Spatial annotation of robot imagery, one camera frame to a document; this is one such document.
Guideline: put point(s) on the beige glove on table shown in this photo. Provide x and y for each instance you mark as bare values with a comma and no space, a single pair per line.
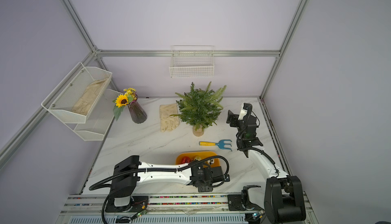
168,119

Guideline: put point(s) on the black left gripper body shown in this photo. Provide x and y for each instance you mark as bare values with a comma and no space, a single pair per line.
208,188

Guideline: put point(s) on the beige glove in shelf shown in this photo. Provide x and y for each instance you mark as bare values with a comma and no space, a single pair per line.
84,104

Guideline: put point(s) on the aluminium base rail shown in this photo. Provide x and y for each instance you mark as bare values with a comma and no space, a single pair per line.
182,208

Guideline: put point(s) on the dark vase with sunflower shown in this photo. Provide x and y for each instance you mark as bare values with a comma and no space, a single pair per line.
129,100

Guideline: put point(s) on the blue yellow garden fork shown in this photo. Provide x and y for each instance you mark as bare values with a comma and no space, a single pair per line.
224,144

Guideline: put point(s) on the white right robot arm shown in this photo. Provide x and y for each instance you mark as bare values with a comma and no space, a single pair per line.
281,197

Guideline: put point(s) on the matte gold ball ornament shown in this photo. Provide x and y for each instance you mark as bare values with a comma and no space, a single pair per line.
198,158

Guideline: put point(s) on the red glitter ball ornament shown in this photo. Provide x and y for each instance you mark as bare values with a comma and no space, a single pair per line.
186,160

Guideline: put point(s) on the shiny gold ball ornament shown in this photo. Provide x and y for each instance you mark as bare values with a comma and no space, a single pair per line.
210,162

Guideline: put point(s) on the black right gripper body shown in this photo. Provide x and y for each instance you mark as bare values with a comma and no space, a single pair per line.
236,123

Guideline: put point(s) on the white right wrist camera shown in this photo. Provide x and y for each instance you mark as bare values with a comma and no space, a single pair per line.
242,114

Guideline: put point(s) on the white mesh wall shelf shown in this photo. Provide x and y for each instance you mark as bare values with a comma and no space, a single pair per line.
95,125

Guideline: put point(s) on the white wire wall basket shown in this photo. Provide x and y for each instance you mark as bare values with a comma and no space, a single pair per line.
192,61

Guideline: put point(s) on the yellow plastic tray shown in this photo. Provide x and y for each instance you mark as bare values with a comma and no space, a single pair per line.
203,154

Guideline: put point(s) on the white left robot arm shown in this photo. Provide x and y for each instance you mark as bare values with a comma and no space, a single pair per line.
131,172

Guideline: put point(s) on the small green christmas tree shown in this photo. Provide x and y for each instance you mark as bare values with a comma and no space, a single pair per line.
200,108

